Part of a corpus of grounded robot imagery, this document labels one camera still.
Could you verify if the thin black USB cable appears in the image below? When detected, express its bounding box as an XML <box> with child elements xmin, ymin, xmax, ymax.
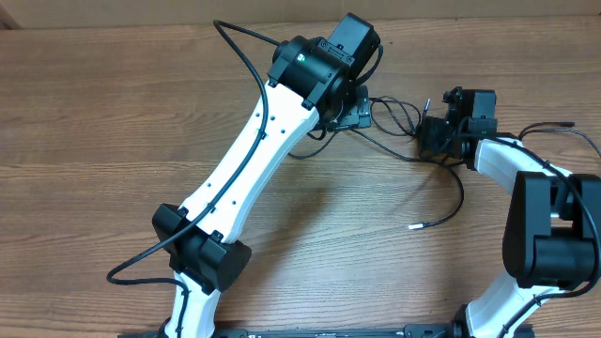
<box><xmin>349</xmin><ymin>129</ymin><xmax>466</xmax><ymax>231</ymax></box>

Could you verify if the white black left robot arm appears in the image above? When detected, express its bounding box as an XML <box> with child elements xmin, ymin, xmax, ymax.
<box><xmin>152</xmin><ymin>13</ymin><xmax>383</xmax><ymax>337</ymax></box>

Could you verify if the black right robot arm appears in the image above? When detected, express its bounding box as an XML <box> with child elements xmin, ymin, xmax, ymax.
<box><xmin>418</xmin><ymin>86</ymin><xmax>600</xmax><ymax>338</ymax></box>

